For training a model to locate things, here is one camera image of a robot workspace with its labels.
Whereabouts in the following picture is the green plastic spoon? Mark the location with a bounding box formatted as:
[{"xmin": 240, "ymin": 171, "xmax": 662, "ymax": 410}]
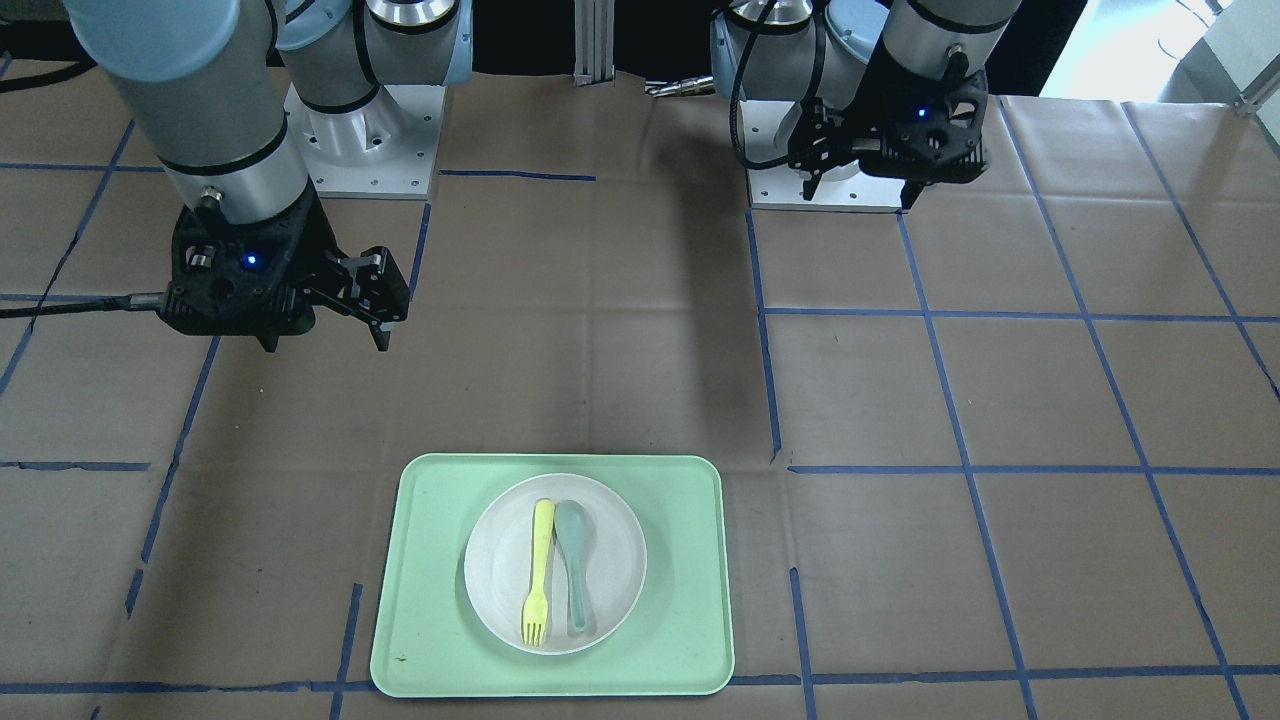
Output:
[{"xmin": 554, "ymin": 500, "xmax": 590, "ymax": 635}]

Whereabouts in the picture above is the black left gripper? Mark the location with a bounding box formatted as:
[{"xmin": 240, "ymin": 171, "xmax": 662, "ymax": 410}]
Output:
[{"xmin": 788, "ymin": 70, "xmax": 989, "ymax": 211}]

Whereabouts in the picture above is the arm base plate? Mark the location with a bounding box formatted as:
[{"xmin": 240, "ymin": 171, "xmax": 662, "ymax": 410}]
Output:
[
  {"xmin": 742, "ymin": 100, "xmax": 906, "ymax": 213},
  {"xmin": 284, "ymin": 85, "xmax": 447, "ymax": 200}
]

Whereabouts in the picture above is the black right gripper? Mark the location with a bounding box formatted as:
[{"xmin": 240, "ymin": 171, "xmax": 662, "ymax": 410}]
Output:
[{"xmin": 157, "ymin": 186, "xmax": 410, "ymax": 352}]

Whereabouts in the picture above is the light green tray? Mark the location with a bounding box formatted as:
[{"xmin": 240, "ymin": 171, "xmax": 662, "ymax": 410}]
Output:
[{"xmin": 370, "ymin": 454, "xmax": 733, "ymax": 698}]

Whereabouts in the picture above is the white round plate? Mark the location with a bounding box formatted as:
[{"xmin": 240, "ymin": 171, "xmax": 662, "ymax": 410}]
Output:
[{"xmin": 463, "ymin": 473, "xmax": 648, "ymax": 656}]

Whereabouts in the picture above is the yellow plastic fork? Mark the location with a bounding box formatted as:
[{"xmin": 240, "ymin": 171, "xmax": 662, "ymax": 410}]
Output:
[{"xmin": 521, "ymin": 498, "xmax": 556, "ymax": 647}]

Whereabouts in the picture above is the aluminium frame post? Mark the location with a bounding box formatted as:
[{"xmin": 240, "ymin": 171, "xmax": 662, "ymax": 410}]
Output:
[{"xmin": 573, "ymin": 0, "xmax": 616, "ymax": 87}]

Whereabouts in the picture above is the brown paper table cover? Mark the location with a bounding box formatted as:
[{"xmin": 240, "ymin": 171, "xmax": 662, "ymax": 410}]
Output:
[{"xmin": 3, "ymin": 76, "xmax": 1277, "ymax": 719}]

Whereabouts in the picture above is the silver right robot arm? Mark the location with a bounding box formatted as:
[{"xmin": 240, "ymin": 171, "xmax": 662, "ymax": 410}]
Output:
[{"xmin": 65, "ymin": 1, "xmax": 474, "ymax": 351}]

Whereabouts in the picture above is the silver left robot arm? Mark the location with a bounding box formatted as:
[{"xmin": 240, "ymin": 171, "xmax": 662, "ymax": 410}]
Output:
[{"xmin": 710, "ymin": 1, "xmax": 1019, "ymax": 213}]

